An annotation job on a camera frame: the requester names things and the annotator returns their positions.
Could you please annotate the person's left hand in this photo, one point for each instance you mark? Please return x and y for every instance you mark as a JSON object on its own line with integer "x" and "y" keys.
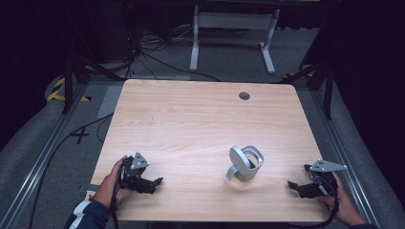
{"x": 108, "y": 187}

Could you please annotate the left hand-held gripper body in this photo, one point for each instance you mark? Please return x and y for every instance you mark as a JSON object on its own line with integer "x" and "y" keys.
{"x": 137, "y": 173}

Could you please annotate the person's right hand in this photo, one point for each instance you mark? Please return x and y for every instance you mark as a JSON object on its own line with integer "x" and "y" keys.
{"x": 345, "y": 203}

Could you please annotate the black tape cross mark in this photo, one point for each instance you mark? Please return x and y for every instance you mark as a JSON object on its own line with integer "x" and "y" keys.
{"x": 80, "y": 134}

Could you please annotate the yellow black floor tape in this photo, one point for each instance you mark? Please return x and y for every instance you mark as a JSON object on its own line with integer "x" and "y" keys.
{"x": 55, "y": 93}

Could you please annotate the aluminium floor rail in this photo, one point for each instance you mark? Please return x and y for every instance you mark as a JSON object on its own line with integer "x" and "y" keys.
{"x": 345, "y": 159}
{"x": 35, "y": 168}

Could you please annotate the white metal desk frame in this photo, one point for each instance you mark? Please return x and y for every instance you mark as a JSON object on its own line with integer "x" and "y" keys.
{"x": 234, "y": 20}

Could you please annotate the black metal stand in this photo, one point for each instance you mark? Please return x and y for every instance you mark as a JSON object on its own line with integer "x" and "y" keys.
{"x": 67, "y": 82}
{"x": 328, "y": 92}

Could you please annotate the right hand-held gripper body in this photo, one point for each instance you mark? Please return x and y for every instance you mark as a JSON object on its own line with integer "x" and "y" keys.
{"x": 321, "y": 184}

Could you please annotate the grey cup with hinged lid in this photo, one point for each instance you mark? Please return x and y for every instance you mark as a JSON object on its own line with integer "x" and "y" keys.
{"x": 245, "y": 163}

